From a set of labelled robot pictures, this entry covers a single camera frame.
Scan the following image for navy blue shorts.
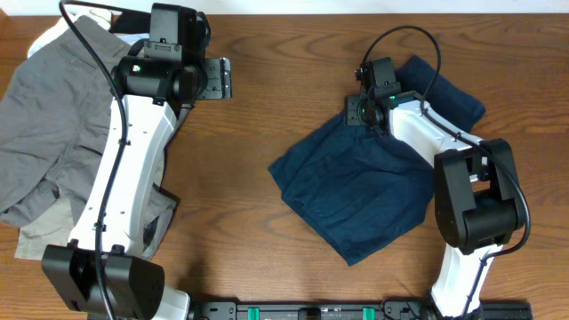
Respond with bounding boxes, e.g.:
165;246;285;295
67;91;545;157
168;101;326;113
268;54;486;268

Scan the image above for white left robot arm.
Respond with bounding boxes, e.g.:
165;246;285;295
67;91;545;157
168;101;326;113
42;4;232;319

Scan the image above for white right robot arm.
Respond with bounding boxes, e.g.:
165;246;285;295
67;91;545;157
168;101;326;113
345;58;533;319

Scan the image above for light blue garment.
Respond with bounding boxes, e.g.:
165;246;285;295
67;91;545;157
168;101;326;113
116;33;149;45

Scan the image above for black garment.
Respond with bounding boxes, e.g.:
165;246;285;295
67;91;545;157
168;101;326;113
109;12;151;35

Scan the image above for white garment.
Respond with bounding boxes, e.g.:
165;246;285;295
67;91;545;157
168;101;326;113
27;8;112;58

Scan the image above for grey shorts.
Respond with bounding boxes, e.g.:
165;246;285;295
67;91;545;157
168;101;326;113
0;15;179;263

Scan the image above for beige shorts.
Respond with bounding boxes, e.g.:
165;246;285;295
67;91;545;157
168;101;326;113
14;197;75;260

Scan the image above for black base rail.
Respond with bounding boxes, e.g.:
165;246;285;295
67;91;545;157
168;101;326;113
187;300;533;320

